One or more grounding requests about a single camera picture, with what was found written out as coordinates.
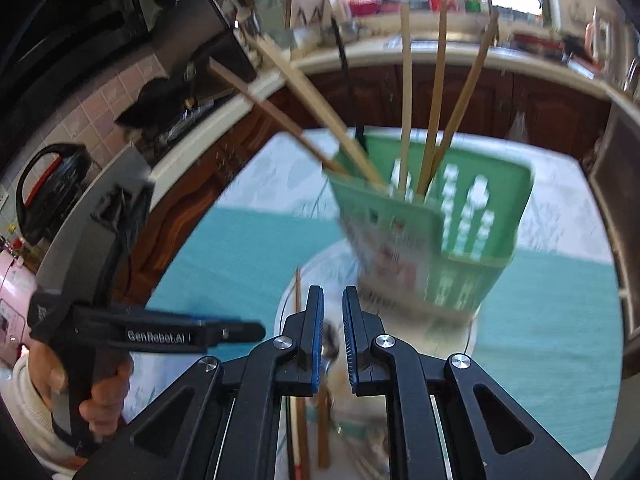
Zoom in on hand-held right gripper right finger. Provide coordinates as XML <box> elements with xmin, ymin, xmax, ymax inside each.
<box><xmin>342</xmin><ymin>286</ymin><xmax>591</xmax><ymax>480</ymax></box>

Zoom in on black chopstick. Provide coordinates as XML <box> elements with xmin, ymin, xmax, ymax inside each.
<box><xmin>330</xmin><ymin>15</ymin><xmax>370</xmax><ymax>156</ymax></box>

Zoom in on black range hood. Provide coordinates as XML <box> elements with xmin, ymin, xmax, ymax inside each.
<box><xmin>10</xmin><ymin>0</ymin><xmax>258</xmax><ymax>111</ymax></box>

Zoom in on bamboo chopstick red tip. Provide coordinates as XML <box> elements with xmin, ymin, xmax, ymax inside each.
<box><xmin>292</xmin><ymin>266</ymin><xmax>308</xmax><ymax>480</ymax></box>
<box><xmin>416</xmin><ymin>0</ymin><xmax>448</xmax><ymax>196</ymax></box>
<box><xmin>250</xmin><ymin>35</ymin><xmax>388</xmax><ymax>191</ymax></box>

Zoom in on person's left forearm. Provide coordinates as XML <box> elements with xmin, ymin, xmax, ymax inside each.
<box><xmin>0</xmin><ymin>355</ymin><xmax>81</xmax><ymax>476</ymax></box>

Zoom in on brown wooden chopstick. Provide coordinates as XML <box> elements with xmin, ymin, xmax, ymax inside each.
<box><xmin>316</xmin><ymin>382</ymin><xmax>332</xmax><ymax>467</ymax></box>
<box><xmin>430</xmin><ymin>10</ymin><xmax>501</xmax><ymax>173</ymax></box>
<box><xmin>207</xmin><ymin>57</ymin><xmax>351</xmax><ymax>177</ymax></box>

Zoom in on wooden cutting board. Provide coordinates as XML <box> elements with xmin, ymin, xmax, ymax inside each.
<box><xmin>285</xmin><ymin>0</ymin><xmax>333</xmax><ymax>28</ymax></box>

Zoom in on green plastic utensil holder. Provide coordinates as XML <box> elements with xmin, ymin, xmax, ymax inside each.
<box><xmin>325</xmin><ymin>130</ymin><xmax>536</xmax><ymax>341</ymax></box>

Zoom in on brown wooden kitchen cabinets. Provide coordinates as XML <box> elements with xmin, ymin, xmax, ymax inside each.
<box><xmin>112</xmin><ymin>60</ymin><xmax>621</xmax><ymax>311</ymax></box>

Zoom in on black kettle red trim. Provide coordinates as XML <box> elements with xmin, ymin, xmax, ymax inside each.
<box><xmin>15</xmin><ymin>142</ymin><xmax>93</xmax><ymax>246</ymax></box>

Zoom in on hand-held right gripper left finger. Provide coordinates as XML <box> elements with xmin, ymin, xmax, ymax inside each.
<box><xmin>75</xmin><ymin>285</ymin><xmax>326</xmax><ymax>480</ymax></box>

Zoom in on person's left hand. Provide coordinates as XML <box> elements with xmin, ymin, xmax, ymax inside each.
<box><xmin>30</xmin><ymin>344</ymin><xmax>135</xmax><ymax>437</ymax></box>

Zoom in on pink appliance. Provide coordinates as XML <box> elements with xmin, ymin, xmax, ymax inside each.
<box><xmin>0</xmin><ymin>250</ymin><xmax>41</xmax><ymax>368</ymax></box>

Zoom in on steel electric kettle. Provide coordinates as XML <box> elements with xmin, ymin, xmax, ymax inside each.
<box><xmin>585</xmin><ymin>7</ymin><xmax>616</xmax><ymax>68</ymax></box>

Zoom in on grey metal appliance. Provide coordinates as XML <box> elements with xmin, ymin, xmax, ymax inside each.
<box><xmin>37</xmin><ymin>142</ymin><xmax>156</xmax><ymax>306</ymax></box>

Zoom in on black frying pan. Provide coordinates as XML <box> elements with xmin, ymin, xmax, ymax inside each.
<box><xmin>114</xmin><ymin>80</ymin><xmax>191</xmax><ymax>128</ymax></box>

